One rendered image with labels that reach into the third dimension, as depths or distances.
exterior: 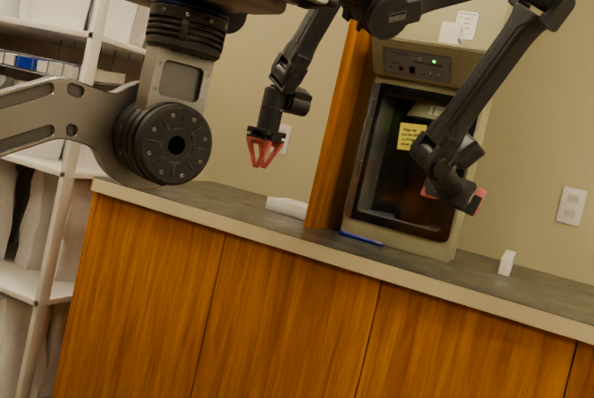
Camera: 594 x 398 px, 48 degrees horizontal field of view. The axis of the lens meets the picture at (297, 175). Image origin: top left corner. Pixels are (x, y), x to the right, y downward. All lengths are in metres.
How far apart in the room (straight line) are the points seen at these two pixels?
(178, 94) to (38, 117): 0.23
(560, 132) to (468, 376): 0.95
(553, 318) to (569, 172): 0.81
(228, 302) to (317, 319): 0.26
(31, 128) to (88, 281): 0.99
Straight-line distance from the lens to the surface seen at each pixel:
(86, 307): 2.13
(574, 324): 1.58
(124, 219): 2.02
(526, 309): 1.58
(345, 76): 1.91
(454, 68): 1.85
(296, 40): 1.66
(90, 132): 1.22
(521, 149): 2.30
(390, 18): 1.10
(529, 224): 2.29
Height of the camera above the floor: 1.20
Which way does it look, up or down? 4 degrees down
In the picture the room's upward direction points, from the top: 13 degrees clockwise
